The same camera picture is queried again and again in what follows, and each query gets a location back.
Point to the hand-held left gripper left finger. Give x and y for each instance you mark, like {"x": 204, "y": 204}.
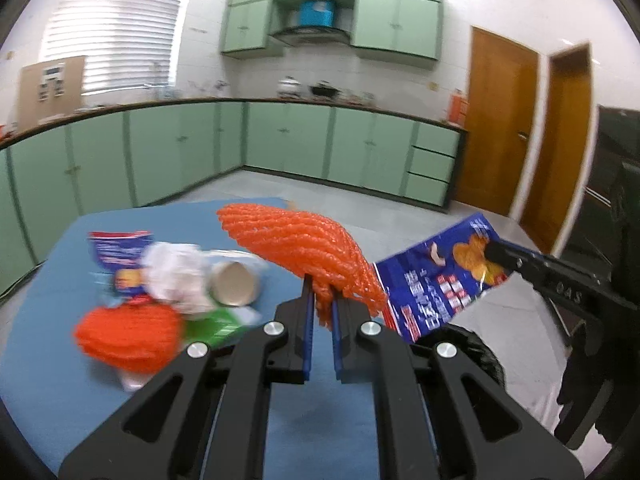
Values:
{"x": 309, "y": 332}

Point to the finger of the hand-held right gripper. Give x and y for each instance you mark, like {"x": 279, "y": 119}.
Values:
{"x": 520, "y": 260}

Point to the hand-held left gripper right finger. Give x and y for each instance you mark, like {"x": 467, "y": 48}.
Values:
{"x": 337, "y": 340}

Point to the blue red snack packet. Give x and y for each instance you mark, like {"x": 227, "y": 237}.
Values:
{"x": 117, "y": 255}
{"x": 440, "y": 285}

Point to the orange foam net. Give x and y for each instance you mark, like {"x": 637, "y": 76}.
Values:
{"x": 127, "y": 337}
{"x": 305, "y": 247}

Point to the person's right hand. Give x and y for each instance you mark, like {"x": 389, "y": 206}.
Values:
{"x": 582, "y": 380}

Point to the wooden door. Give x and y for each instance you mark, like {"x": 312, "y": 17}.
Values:
{"x": 560, "y": 160}
{"x": 495, "y": 130}

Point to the orange thermos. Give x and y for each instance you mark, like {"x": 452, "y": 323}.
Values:
{"x": 457, "y": 107}

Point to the green lower cabinets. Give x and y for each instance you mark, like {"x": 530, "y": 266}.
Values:
{"x": 300, "y": 140}

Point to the black wok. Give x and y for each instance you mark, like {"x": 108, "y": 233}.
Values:
{"x": 323, "y": 91}

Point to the white cooking pot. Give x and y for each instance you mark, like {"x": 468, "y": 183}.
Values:
{"x": 288, "y": 87}

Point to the range hood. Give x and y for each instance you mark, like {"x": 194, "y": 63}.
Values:
{"x": 307, "y": 36}

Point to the blue box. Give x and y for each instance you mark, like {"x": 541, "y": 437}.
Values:
{"x": 316, "y": 14}

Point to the white window blind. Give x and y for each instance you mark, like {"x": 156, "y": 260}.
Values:
{"x": 115, "y": 25}

